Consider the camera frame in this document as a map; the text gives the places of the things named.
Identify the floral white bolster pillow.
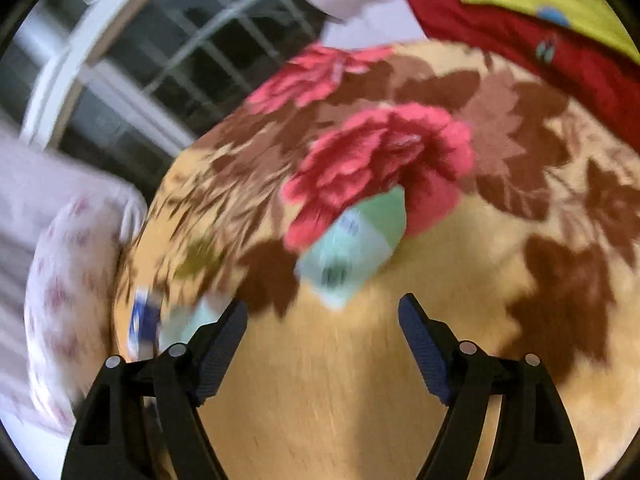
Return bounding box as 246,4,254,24
24,188,148,434

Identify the left white curtain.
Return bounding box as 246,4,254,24
1,122,146,396

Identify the amber hair claw clip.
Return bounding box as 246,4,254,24
174,238,227,281

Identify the blue white medicine box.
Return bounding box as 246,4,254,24
128,287,162,361

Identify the floral plush bed blanket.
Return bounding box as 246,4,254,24
114,41,639,479

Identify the large green frog bottle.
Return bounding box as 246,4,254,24
158,292,232,352

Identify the window with metal bars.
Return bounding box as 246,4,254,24
1,0,326,198

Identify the red cloth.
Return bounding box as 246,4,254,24
408,0,639,150

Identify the white green frog bottle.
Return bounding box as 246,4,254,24
295,186,407,310

